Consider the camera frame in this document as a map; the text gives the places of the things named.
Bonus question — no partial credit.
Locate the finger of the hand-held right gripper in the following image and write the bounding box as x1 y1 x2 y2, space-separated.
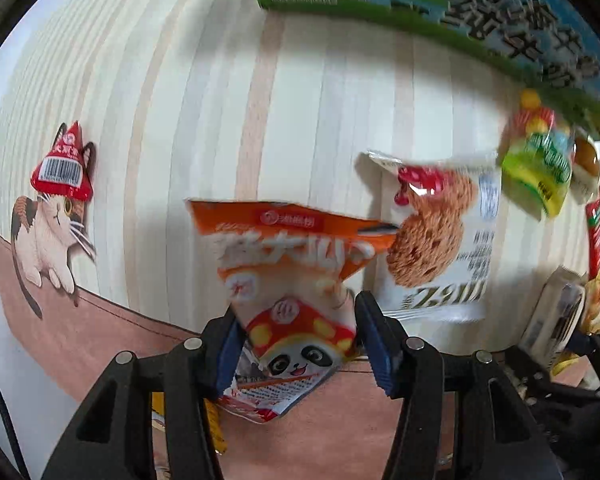
500 347 551 406

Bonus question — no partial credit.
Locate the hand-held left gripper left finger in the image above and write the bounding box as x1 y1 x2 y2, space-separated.
40 305 246 480

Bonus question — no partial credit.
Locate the red and white packet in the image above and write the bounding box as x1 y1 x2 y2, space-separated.
215 345 338 425

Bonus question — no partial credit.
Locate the orange panda snack packet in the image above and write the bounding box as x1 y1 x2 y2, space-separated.
185 199 398 377

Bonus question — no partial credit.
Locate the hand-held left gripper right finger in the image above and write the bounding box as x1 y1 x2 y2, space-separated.
354 291 563 480

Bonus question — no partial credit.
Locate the white cookie packet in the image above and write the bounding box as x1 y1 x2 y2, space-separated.
365 150 503 323

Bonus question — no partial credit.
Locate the green candy ball packet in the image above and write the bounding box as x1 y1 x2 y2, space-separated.
497 89 573 218

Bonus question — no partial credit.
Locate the red triangular snack packet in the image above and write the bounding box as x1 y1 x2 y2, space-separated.
31 121 97 202

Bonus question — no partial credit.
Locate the white and black packet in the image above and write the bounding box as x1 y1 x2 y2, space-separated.
520 266 586 368

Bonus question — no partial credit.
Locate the yellow flat packet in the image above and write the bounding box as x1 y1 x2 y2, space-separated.
150 392 229 456

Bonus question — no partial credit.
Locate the black cable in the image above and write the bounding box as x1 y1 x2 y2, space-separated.
0 350 31 480

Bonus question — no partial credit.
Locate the brown egg snack packet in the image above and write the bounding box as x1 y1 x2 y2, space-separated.
570 130 600 206

